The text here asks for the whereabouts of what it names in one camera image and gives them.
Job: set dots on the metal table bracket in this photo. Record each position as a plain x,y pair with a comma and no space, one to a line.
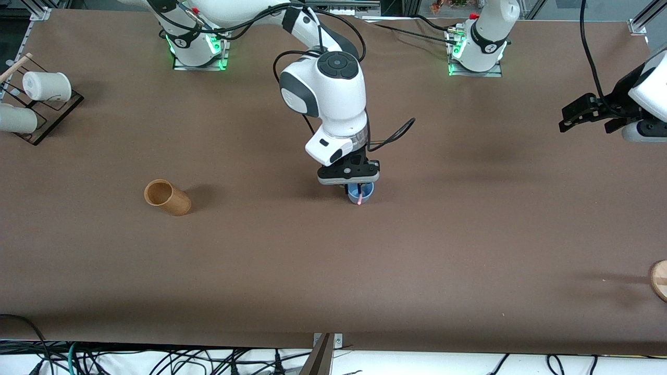
323,357

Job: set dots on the metal corner bracket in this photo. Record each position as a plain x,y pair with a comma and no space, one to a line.
638,27
41,13

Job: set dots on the black grey left gripper body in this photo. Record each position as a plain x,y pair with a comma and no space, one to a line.
618,98

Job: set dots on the wooden stick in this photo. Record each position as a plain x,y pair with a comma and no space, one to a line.
15,66

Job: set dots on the light blue plastic cup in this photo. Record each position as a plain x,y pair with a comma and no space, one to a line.
367,194

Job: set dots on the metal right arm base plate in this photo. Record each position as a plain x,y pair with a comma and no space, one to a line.
200,65

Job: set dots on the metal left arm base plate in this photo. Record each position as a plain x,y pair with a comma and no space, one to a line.
474,73

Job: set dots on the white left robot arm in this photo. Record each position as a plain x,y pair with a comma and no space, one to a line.
487,41

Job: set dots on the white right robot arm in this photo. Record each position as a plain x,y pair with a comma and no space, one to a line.
333,99

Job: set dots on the black cup rack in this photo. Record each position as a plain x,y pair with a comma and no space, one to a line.
54,117

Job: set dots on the white cup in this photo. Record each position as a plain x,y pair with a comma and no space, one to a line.
18,119
47,86

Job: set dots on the round wooden disc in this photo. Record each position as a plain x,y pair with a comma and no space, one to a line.
660,278

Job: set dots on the brown cylindrical cup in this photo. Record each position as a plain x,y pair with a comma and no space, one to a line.
174,200

